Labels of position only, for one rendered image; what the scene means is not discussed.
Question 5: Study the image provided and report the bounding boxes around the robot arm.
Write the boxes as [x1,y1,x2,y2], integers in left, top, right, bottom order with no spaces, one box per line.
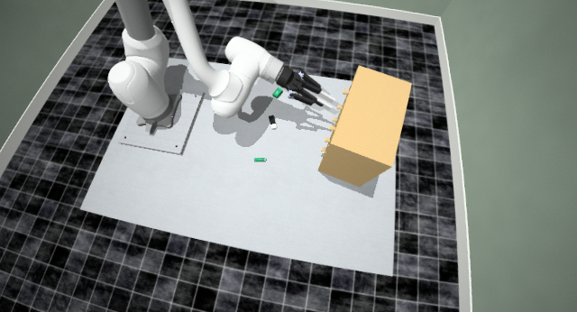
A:
[108,0,284,134]

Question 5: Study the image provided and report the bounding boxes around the green nine-volt battery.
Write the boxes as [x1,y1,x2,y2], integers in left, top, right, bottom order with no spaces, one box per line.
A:
[272,88,283,98]

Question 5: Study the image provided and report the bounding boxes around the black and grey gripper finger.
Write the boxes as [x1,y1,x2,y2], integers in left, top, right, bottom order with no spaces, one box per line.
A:
[296,69,335,103]
[288,81,332,111]

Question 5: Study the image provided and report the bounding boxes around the tan chest of drawers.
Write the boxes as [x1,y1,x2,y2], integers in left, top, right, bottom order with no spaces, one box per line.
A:
[318,66,412,187]

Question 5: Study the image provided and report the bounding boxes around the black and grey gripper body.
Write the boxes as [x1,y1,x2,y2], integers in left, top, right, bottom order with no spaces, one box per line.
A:
[276,66,303,92]

